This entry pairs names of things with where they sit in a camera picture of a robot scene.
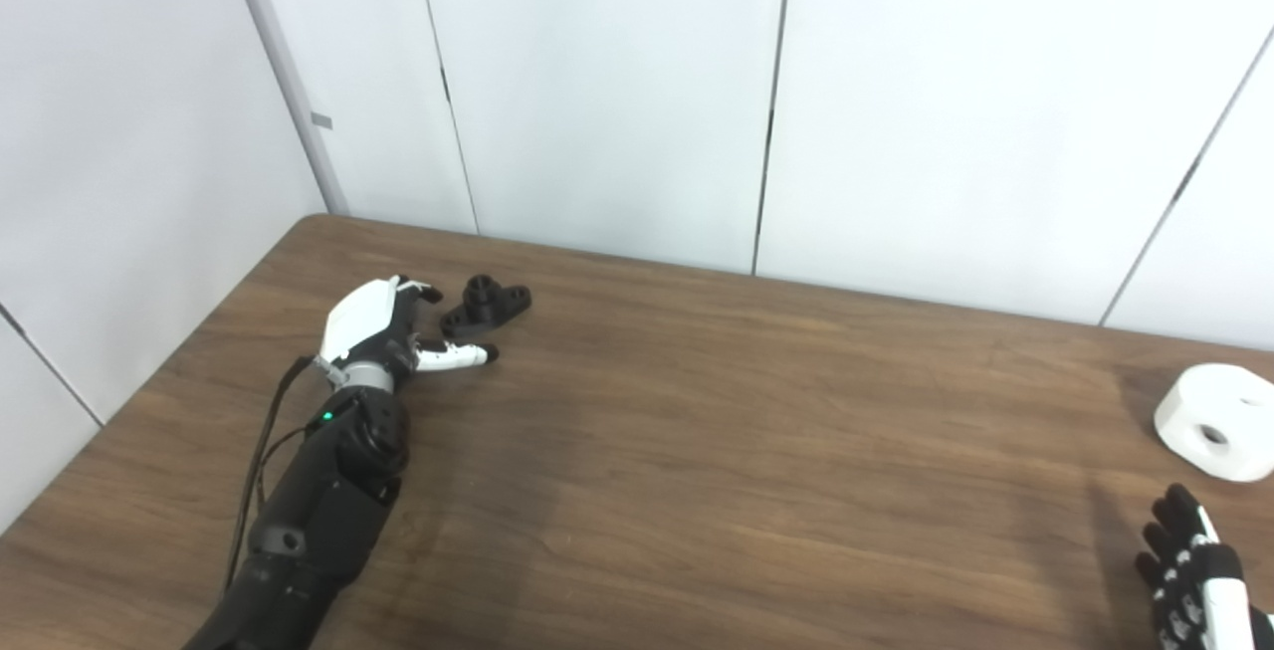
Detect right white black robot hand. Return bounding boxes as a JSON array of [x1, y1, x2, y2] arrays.
[[1136, 484, 1274, 650]]

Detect grey wall corner trim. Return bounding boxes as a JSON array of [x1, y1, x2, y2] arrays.
[[221, 0, 349, 216]]

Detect black flanged holder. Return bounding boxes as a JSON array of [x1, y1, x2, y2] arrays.
[[440, 274, 532, 340]]

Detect left thick black wrist cable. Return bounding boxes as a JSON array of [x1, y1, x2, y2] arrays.
[[224, 356, 319, 591]]

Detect left thin black wire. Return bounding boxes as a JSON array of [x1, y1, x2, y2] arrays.
[[254, 424, 315, 522]]

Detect round white piece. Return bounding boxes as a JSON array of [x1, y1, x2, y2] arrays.
[[1154, 363, 1274, 482]]

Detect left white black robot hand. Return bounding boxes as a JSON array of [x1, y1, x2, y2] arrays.
[[315, 275, 500, 382]]

